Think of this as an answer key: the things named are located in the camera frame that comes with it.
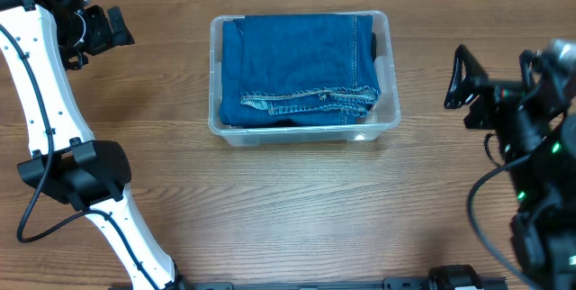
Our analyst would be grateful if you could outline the blue denim jeans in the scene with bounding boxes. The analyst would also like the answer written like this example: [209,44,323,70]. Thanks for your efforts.
[219,14,381,128]

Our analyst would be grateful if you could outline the black cloth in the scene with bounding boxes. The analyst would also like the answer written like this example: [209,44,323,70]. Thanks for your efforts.
[370,32,378,62]

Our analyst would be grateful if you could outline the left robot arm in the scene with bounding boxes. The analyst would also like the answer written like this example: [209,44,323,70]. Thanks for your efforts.
[1,0,188,289]

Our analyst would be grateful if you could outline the clear plastic storage bin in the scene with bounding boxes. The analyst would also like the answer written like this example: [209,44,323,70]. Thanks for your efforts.
[208,10,401,147]

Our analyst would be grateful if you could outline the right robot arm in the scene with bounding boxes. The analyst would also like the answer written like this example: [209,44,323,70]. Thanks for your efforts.
[444,40,575,289]

